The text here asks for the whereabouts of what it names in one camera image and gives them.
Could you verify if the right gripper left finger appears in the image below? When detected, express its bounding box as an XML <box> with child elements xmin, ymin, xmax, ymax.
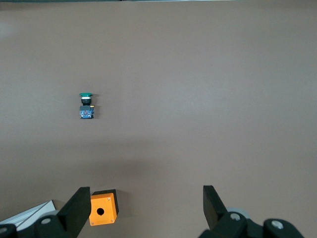
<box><xmin>0</xmin><ymin>187</ymin><xmax>91</xmax><ymax>238</ymax></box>

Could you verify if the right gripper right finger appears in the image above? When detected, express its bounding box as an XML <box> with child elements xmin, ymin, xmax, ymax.
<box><xmin>198</xmin><ymin>184</ymin><xmax>307</xmax><ymax>238</ymax></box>

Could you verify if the white drawer cabinet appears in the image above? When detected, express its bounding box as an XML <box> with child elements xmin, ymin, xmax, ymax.
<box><xmin>0</xmin><ymin>200</ymin><xmax>60</xmax><ymax>227</ymax></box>

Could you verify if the green mushroom push button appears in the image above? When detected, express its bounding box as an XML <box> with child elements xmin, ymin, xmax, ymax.
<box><xmin>79</xmin><ymin>92</ymin><xmax>97</xmax><ymax>119</ymax></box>

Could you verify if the orange box with hole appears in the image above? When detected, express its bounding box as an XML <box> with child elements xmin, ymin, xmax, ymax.
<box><xmin>89</xmin><ymin>189</ymin><xmax>120</xmax><ymax>227</ymax></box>

